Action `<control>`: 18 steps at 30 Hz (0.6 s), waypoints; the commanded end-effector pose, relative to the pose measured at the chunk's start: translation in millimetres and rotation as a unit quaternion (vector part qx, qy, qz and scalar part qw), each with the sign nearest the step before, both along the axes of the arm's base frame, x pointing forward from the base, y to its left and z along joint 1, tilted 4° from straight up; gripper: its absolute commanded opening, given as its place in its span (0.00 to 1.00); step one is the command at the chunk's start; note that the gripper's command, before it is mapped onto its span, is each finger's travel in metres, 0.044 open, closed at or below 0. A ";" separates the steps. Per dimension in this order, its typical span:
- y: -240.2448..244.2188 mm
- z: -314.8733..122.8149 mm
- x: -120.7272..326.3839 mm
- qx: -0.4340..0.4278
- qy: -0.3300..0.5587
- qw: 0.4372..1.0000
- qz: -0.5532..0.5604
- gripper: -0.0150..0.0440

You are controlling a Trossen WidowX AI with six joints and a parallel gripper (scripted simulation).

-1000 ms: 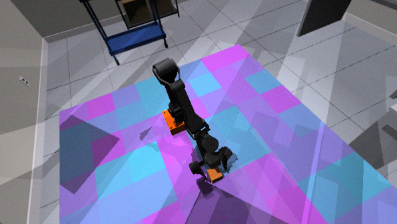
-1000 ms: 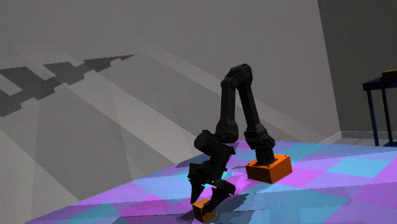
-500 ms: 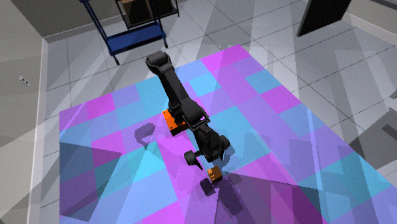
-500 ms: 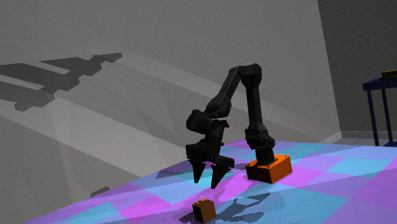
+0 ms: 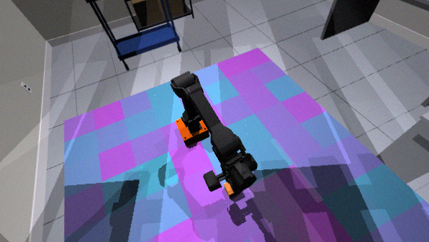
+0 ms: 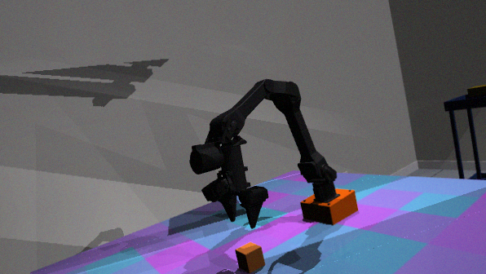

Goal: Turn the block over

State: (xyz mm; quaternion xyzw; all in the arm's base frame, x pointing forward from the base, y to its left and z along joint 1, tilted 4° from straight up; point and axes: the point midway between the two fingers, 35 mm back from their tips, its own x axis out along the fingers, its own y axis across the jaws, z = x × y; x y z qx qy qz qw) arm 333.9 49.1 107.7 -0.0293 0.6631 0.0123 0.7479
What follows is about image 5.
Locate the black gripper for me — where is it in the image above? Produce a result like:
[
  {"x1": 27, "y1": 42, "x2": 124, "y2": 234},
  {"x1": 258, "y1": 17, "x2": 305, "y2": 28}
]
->
[{"x1": 203, "y1": 153, "x2": 258, "y2": 192}]

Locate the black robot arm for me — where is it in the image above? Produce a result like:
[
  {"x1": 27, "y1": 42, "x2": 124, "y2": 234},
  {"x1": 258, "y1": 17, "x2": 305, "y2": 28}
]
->
[{"x1": 171, "y1": 71, "x2": 256, "y2": 194}]

